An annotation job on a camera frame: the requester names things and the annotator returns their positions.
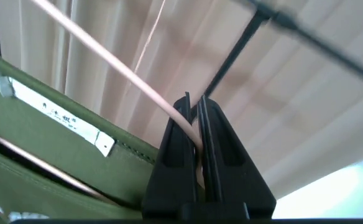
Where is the black clothes rack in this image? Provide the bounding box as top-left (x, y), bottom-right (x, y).
top-left (0, 0), bottom-right (363, 121)

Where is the beige curtain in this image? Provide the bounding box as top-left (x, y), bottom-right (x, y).
top-left (0, 0), bottom-right (363, 200)

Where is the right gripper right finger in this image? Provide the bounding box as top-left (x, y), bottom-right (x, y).
top-left (196, 94), bottom-right (277, 218)

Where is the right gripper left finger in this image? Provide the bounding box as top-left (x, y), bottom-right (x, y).
top-left (142, 91), bottom-right (201, 218)

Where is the green printed shirt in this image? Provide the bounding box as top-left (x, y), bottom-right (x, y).
top-left (0, 46), bottom-right (160, 220)

